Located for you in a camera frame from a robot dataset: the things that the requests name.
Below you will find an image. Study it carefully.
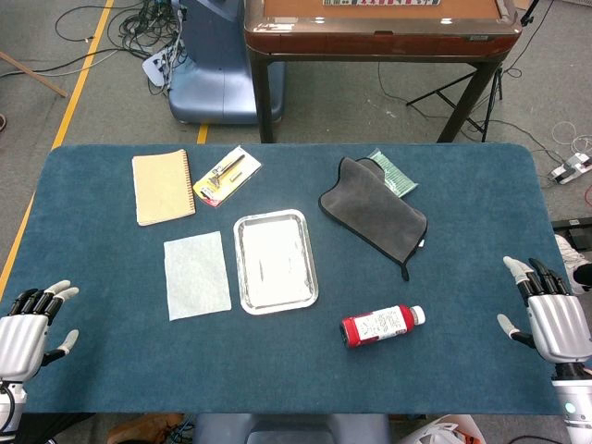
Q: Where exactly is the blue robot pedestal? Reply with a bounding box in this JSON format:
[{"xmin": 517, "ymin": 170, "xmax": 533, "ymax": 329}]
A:
[{"xmin": 167, "ymin": 0, "xmax": 287, "ymax": 125}]

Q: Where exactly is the white plastic bag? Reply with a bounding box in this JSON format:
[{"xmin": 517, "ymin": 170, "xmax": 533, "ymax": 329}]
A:
[{"xmin": 400, "ymin": 413, "xmax": 487, "ymax": 444}]

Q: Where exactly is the row of face-up mahjong tiles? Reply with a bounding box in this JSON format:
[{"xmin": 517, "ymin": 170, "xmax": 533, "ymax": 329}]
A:
[{"xmin": 322, "ymin": 0, "xmax": 441, "ymax": 7}]

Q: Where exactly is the blue felt table cover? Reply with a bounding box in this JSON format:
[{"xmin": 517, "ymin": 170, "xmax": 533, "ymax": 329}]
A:
[{"xmin": 0, "ymin": 142, "xmax": 592, "ymax": 415}]

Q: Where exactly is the black metal frame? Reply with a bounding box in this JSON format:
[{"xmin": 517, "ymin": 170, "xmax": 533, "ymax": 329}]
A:
[{"xmin": 551, "ymin": 216, "xmax": 592, "ymax": 253}]

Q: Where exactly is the black tripod stand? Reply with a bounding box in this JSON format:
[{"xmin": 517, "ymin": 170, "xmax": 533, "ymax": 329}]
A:
[{"xmin": 405, "ymin": 0, "xmax": 542, "ymax": 143}]

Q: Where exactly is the white paper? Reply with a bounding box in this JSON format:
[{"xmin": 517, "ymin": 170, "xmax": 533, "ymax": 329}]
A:
[{"xmin": 163, "ymin": 230, "xmax": 232, "ymax": 322}]

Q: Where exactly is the black cable tangle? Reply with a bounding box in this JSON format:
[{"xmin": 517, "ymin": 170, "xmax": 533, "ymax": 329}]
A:
[{"xmin": 54, "ymin": 0, "xmax": 187, "ymax": 64}]

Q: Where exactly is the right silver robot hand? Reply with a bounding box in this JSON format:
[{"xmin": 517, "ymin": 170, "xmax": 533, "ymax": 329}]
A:
[{"xmin": 497, "ymin": 256, "xmax": 592, "ymax": 367}]

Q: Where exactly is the red juice bottle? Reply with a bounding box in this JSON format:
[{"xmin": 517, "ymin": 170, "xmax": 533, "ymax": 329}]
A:
[{"xmin": 339, "ymin": 303, "xmax": 426, "ymax": 351}]

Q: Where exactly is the kraft spiral notebook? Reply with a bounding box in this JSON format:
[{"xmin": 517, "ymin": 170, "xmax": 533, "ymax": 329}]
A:
[{"xmin": 131, "ymin": 148, "xmax": 197, "ymax": 228}]

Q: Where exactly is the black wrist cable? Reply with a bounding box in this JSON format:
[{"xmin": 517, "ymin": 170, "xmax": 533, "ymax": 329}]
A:
[{"xmin": 0, "ymin": 383, "xmax": 19, "ymax": 438}]

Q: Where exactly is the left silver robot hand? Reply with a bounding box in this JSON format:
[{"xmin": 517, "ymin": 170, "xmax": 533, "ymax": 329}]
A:
[{"xmin": 0, "ymin": 279, "xmax": 80, "ymax": 383}]

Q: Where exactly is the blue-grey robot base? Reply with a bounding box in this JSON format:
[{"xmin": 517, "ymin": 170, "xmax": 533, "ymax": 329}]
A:
[{"xmin": 193, "ymin": 413, "xmax": 392, "ymax": 444}]

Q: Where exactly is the white plug board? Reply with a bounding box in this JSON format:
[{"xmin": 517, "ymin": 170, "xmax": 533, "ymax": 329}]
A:
[{"xmin": 142, "ymin": 48, "xmax": 176, "ymax": 88}]

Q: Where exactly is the brown leather shoe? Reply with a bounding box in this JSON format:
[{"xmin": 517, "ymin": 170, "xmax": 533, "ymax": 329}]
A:
[{"xmin": 106, "ymin": 413, "xmax": 186, "ymax": 444}]

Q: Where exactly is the white power strip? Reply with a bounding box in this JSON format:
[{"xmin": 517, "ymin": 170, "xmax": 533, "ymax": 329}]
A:
[{"xmin": 548, "ymin": 152, "xmax": 592, "ymax": 186}]

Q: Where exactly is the grey microfiber cloth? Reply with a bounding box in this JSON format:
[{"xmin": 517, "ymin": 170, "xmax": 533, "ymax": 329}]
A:
[{"xmin": 317, "ymin": 156, "xmax": 428, "ymax": 282}]

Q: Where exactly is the silver metal tray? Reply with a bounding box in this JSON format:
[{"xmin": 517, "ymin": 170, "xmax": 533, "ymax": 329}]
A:
[{"xmin": 232, "ymin": 208, "xmax": 320, "ymax": 316}]

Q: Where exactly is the wooden pole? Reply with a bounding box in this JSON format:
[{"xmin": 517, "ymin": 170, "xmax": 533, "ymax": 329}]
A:
[{"xmin": 0, "ymin": 50, "xmax": 68, "ymax": 99}]

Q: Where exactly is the brown mahjong table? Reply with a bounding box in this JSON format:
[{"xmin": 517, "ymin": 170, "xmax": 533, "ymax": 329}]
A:
[{"xmin": 243, "ymin": 0, "xmax": 524, "ymax": 144}]

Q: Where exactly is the razor in yellow blister pack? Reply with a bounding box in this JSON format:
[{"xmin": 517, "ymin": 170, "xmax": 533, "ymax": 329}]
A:
[{"xmin": 191, "ymin": 144, "xmax": 263, "ymax": 209}]

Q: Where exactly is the white cable coil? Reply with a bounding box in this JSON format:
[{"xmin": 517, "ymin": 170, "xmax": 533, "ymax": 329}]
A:
[{"xmin": 550, "ymin": 120, "xmax": 592, "ymax": 154}]

